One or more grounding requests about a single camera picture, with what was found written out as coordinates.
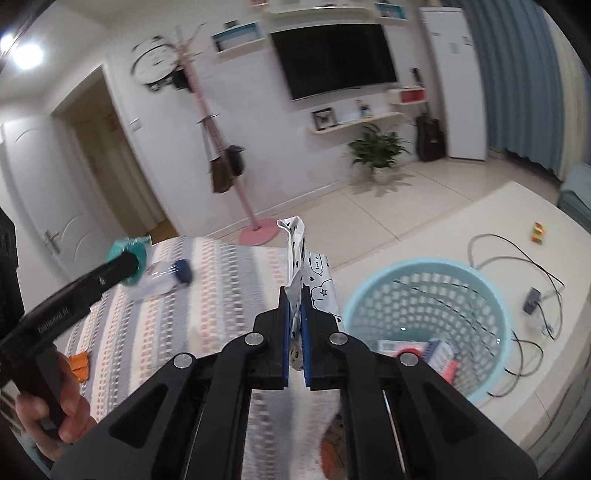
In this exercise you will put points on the ceiling spotlight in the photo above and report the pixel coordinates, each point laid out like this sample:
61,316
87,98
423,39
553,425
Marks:
28,56

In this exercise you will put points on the brown shoulder bag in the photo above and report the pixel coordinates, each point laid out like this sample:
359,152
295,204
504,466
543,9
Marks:
221,177

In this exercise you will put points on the clear bottle with navy cap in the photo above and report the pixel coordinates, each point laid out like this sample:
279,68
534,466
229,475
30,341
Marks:
183,271

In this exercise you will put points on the small colourful toy cube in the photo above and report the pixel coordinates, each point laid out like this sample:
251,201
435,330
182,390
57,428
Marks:
538,232

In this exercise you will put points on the black butterfly frame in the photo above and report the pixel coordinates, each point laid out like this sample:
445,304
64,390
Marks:
323,118

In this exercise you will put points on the teal packet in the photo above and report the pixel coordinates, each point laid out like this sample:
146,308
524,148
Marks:
136,247

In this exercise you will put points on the person's left hand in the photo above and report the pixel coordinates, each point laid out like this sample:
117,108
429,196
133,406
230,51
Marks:
78,415

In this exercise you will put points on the blue curtain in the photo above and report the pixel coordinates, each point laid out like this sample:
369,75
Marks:
512,92

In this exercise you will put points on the light blue plastic basket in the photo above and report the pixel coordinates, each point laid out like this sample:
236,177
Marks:
369,295

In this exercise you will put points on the plain white door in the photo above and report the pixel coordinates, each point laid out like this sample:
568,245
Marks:
134,184

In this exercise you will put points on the panda wall clock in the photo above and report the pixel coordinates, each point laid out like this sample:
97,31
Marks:
154,60

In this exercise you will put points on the green potted plant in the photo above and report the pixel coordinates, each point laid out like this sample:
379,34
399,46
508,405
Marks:
378,150

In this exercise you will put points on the orange foil packet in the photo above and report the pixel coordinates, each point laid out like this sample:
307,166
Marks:
79,364

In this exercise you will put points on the black power adapter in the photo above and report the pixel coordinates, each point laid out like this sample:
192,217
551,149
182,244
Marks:
533,301

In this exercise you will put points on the white pink box shelf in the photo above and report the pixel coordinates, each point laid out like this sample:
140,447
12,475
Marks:
406,96

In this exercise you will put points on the white light switch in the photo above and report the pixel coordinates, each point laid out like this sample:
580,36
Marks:
136,125

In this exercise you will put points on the black guitar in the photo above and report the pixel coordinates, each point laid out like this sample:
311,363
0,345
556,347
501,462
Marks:
431,138

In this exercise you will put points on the wide blue box shelf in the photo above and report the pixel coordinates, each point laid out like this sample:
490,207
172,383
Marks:
240,39

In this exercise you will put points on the grey blue sofa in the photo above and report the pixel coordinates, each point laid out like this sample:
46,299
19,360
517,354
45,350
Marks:
577,189

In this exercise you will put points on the striped woven tablecloth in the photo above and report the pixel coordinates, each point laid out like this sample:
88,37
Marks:
207,295

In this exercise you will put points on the dark drinking bottle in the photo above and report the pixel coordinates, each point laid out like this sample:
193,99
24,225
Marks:
416,78

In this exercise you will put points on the white wavy wall shelf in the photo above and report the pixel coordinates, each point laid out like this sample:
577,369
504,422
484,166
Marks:
300,7

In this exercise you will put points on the white coffee table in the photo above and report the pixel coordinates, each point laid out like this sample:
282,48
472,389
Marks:
508,207

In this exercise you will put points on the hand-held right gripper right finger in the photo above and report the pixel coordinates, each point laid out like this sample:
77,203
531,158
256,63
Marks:
304,355

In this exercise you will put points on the white standing air conditioner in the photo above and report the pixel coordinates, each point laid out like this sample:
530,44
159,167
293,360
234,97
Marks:
452,92

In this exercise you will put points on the black hat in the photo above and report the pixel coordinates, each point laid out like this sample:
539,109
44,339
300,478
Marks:
180,79

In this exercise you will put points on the cream curtain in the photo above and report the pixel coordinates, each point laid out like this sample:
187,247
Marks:
572,115

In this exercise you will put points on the white panelled door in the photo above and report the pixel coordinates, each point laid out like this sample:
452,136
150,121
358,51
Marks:
41,184

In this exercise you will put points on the black flat television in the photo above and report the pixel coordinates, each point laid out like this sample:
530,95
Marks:
332,60

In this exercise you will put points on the pink coat rack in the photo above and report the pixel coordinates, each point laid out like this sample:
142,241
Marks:
205,115

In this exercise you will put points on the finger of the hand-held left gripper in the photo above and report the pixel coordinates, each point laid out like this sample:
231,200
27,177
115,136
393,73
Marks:
120,272

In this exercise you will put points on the pen holder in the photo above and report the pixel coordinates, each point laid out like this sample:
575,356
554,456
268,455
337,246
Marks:
364,108

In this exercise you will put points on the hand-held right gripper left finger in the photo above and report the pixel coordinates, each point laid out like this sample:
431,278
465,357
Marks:
286,355

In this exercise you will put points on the white curved low shelf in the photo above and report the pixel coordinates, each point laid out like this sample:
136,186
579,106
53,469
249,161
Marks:
351,123

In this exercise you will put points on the person's black clothing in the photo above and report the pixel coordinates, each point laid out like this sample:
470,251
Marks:
9,267

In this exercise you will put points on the black shoulder bag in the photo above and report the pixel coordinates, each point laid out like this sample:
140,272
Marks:
236,159

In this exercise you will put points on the small blue box shelf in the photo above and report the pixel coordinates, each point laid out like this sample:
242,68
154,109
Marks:
391,10

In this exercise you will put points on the white doodle printed packet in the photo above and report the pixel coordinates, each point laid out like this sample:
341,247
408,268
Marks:
318,281

